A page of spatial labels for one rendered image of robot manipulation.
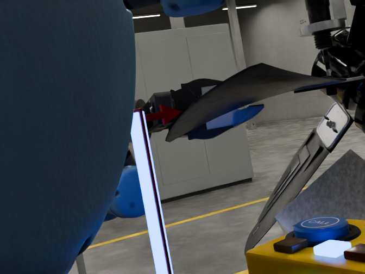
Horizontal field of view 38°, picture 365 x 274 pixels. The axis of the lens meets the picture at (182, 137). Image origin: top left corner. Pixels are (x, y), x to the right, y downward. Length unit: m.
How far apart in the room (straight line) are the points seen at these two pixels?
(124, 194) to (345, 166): 0.32
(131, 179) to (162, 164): 6.22
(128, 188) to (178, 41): 6.49
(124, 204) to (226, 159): 6.65
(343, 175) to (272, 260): 0.42
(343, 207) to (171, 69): 6.40
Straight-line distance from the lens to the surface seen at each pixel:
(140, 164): 0.60
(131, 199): 0.75
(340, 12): 0.83
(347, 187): 0.78
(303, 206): 0.78
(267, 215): 0.95
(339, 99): 0.89
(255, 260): 0.40
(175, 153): 7.04
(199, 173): 7.19
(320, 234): 0.39
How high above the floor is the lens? 1.18
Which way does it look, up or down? 3 degrees down
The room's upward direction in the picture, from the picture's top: 10 degrees counter-clockwise
